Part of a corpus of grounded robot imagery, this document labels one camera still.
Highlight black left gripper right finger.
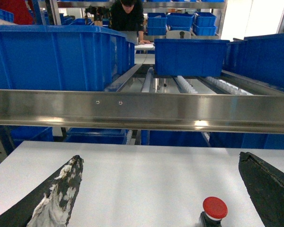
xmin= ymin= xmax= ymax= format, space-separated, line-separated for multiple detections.
xmin=239 ymin=152 xmax=284 ymax=227

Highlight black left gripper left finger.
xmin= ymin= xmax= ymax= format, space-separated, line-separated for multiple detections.
xmin=0 ymin=155 xmax=84 ymax=227

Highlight red emergency stop button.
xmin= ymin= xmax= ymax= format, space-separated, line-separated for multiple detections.
xmin=198 ymin=196 xmax=228 ymax=227

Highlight white roller track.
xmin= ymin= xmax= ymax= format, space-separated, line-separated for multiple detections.
xmin=174 ymin=76 xmax=198 ymax=94

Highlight person in black top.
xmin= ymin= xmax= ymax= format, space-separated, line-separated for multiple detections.
xmin=110 ymin=0 xmax=151 ymax=44

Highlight blue bin centre on rollers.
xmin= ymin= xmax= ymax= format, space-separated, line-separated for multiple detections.
xmin=154 ymin=39 xmax=230 ymax=77

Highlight steel shelf front rail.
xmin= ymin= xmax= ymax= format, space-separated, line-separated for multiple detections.
xmin=0 ymin=89 xmax=284 ymax=134

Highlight large blue bin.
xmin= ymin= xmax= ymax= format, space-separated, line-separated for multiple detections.
xmin=222 ymin=33 xmax=284 ymax=89
xmin=0 ymin=25 xmax=134 ymax=91

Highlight large blue bin left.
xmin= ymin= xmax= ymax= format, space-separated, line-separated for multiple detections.
xmin=0 ymin=25 xmax=134 ymax=91

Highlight large blue bin right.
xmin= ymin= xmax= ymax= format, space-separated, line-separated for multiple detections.
xmin=222 ymin=33 xmax=284 ymax=89

